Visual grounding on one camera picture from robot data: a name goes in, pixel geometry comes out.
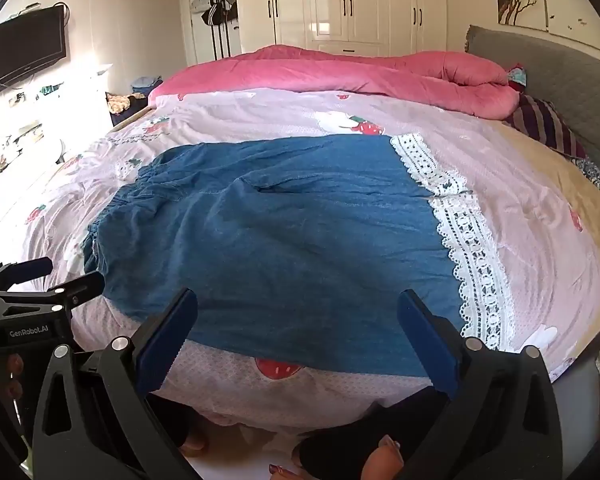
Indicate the person's foot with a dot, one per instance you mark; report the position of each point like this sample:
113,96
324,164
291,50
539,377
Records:
196,444
380,460

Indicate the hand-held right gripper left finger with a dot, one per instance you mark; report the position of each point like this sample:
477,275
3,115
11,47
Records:
166,340

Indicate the white door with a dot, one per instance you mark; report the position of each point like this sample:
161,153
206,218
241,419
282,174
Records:
195,35

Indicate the person's right foot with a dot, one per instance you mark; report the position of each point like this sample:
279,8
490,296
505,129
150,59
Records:
380,460

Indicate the striped pillow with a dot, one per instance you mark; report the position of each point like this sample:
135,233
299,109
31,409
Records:
545,120

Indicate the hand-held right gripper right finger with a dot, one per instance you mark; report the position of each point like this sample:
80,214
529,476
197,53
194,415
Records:
427,345

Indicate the person's left hand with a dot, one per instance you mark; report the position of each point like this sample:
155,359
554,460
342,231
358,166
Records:
15,375

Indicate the blue denim pants lace trim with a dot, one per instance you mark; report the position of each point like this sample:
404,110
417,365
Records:
280,235

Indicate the white wardrobe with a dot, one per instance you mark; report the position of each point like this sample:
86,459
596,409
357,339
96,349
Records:
360,5

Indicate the white hanging bag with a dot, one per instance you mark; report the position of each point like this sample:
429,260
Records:
199,2

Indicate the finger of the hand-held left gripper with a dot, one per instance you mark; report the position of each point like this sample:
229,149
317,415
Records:
27,269
75,291

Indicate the person's left foot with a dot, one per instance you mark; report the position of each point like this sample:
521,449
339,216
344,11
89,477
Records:
196,444

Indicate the black striped hanging bag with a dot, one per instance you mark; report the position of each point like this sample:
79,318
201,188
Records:
211,12

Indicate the grey padded headboard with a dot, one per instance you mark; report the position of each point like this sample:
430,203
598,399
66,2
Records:
570,80

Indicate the person's right leg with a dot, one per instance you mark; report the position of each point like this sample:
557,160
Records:
350,440

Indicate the brown patterned cloth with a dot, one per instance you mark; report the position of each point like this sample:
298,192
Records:
117,104

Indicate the pink strawberry print bed sheet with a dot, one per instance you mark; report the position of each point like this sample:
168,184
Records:
530,260

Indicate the blue clothes pile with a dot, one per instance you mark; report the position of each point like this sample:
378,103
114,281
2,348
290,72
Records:
147,85

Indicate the black wall television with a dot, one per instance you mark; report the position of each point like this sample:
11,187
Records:
25,52

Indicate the colourful cloth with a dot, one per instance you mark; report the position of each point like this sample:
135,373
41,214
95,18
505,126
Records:
518,75

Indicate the pink quilt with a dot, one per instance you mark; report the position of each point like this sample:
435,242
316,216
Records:
330,70

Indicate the beige bed sheet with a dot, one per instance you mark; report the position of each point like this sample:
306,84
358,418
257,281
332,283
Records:
570,195

